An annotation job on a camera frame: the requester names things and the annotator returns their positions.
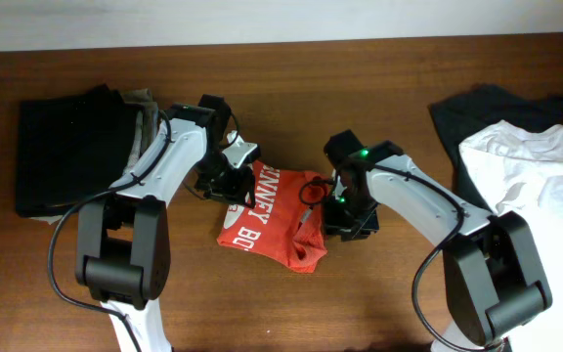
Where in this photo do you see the red orange printed t-shirt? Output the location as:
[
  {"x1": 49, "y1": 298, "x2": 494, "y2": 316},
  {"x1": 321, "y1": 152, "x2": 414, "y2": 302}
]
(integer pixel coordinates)
[{"x1": 217, "y1": 161, "x2": 328, "y2": 273}]

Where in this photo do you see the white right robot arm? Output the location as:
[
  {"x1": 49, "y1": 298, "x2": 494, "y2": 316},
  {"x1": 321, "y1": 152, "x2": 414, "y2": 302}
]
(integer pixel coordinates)
[{"x1": 323, "y1": 130, "x2": 552, "y2": 351}]

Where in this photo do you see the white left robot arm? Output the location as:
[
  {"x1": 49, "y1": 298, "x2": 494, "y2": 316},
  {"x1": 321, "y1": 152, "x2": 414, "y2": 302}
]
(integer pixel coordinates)
[{"x1": 75, "y1": 95, "x2": 260, "y2": 351}]

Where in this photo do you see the folded white patterned garment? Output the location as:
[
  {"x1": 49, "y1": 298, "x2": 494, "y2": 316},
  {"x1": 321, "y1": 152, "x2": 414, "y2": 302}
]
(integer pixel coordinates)
[{"x1": 123, "y1": 112, "x2": 144, "y2": 174}]

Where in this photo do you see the folded olive grey garment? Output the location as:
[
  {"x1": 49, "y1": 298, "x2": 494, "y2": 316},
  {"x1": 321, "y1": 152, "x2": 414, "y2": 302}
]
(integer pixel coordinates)
[{"x1": 121, "y1": 88, "x2": 159, "y2": 157}]

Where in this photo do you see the dark green t-shirt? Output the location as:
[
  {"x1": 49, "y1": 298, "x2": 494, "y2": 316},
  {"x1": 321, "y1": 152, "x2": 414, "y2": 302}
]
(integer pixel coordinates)
[{"x1": 427, "y1": 83, "x2": 563, "y2": 211}]

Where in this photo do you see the folded black garment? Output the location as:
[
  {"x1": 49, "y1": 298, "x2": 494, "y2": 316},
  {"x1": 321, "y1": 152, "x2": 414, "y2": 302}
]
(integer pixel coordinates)
[{"x1": 15, "y1": 85, "x2": 143, "y2": 218}]

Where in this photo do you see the white t-shirt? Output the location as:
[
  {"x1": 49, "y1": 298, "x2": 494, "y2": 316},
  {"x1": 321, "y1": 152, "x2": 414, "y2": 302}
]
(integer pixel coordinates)
[{"x1": 458, "y1": 121, "x2": 563, "y2": 351}]

